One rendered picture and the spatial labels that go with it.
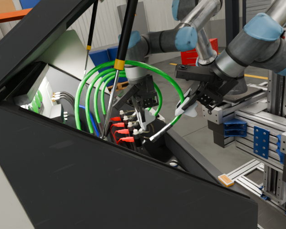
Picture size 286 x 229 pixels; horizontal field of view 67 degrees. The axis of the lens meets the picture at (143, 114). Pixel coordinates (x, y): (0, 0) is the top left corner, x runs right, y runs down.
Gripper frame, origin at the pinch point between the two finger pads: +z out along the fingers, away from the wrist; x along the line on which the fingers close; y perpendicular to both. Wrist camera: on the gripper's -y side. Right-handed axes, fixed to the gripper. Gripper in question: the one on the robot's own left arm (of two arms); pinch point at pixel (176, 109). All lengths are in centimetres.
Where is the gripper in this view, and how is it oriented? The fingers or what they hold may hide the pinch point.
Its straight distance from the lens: 73.1
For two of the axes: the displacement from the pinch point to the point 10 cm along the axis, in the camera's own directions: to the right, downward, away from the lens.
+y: 8.5, 5.0, 1.6
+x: 2.3, -6.3, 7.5
